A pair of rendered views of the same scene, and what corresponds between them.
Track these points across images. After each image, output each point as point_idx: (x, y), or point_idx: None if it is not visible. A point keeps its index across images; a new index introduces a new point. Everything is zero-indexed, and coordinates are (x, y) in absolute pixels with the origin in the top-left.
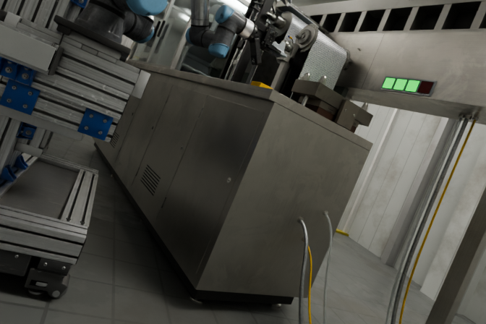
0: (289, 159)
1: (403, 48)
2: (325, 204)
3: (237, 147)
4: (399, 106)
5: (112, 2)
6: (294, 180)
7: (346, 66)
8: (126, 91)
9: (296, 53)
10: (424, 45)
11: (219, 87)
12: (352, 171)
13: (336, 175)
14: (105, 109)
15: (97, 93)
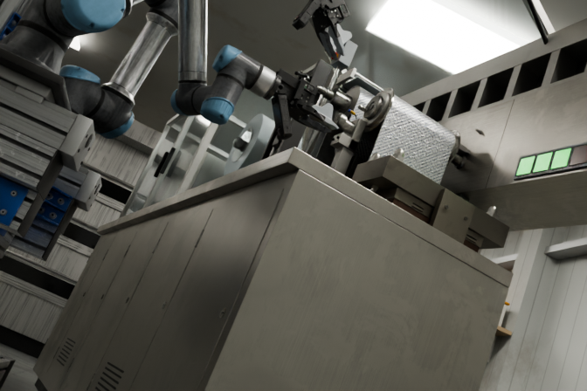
0: (336, 277)
1: (543, 111)
2: (424, 386)
3: (242, 258)
4: (563, 217)
5: (46, 21)
6: (351, 321)
7: (461, 161)
8: (52, 144)
9: (366, 139)
10: (572, 98)
11: (228, 188)
12: (477, 325)
13: (442, 326)
14: (14, 169)
15: (5, 145)
